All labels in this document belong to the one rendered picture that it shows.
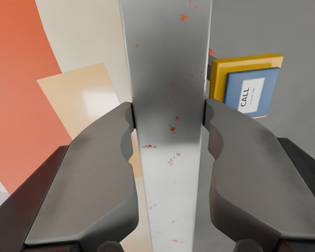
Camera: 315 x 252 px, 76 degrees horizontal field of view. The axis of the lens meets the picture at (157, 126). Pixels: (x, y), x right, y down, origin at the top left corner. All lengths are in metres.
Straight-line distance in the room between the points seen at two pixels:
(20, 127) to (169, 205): 0.13
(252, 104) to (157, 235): 0.32
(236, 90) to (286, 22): 1.31
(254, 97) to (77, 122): 0.34
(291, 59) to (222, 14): 0.65
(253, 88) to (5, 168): 0.38
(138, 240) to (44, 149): 0.16
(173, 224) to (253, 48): 1.48
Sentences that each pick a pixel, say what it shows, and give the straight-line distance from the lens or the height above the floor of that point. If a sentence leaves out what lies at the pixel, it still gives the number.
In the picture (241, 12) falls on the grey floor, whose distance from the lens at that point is 1.49.
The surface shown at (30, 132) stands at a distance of 0.19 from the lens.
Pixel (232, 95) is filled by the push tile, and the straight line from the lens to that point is 0.40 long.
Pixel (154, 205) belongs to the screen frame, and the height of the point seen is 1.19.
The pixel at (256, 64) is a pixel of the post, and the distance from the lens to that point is 0.42.
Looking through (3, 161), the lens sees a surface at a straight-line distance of 0.22.
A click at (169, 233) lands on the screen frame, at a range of 0.19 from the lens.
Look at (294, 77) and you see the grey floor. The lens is 1.90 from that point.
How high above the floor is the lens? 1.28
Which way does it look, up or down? 56 degrees down
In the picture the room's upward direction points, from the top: 161 degrees clockwise
